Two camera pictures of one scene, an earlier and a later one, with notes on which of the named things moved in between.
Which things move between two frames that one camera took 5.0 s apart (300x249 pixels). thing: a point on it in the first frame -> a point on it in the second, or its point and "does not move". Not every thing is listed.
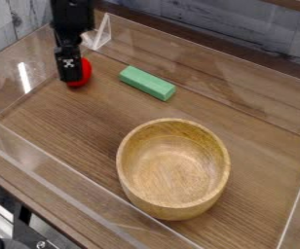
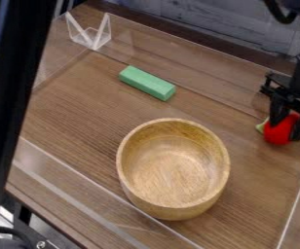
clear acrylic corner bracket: [98, 36] does not move
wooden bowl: [174, 167] does not move
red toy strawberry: [86, 71] -> [279, 134]
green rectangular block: [146, 83] does not move
